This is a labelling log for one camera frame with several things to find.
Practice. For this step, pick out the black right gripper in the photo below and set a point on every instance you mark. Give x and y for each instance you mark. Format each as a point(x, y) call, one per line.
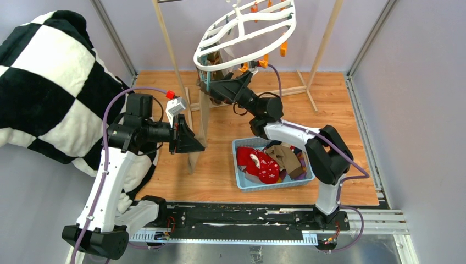
point(227, 90)

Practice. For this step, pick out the grey striped sock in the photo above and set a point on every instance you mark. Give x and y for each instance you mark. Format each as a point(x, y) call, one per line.
point(253, 178)

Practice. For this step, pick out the purple orange striped sock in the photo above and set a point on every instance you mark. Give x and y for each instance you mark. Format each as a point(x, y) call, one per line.
point(302, 160)

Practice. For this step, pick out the light blue plastic basket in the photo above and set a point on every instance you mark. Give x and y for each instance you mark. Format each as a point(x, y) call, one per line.
point(261, 144)

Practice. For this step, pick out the red snowflake sock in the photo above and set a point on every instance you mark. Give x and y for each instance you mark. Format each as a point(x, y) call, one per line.
point(263, 167)

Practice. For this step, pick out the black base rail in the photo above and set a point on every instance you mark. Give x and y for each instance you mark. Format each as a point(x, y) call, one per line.
point(242, 223)

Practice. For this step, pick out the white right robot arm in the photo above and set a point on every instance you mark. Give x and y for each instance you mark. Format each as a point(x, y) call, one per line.
point(328, 155)

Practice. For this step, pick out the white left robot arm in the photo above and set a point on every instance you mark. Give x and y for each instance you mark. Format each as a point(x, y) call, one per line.
point(100, 230)

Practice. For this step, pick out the white round clip hanger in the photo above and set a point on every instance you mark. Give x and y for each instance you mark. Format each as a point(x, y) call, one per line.
point(210, 41)

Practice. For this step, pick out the white sock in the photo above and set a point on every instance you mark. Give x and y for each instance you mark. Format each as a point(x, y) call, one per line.
point(227, 53)

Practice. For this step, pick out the wooden drying rack frame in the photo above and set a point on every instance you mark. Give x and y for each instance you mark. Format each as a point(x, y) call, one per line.
point(283, 7)

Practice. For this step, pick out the black white checkered blanket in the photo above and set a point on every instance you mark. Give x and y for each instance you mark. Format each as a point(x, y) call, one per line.
point(56, 92)

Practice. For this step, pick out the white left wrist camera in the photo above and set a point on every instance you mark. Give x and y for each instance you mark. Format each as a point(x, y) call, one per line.
point(175, 106)

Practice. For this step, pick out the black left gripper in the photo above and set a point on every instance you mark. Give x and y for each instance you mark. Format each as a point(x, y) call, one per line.
point(182, 137)

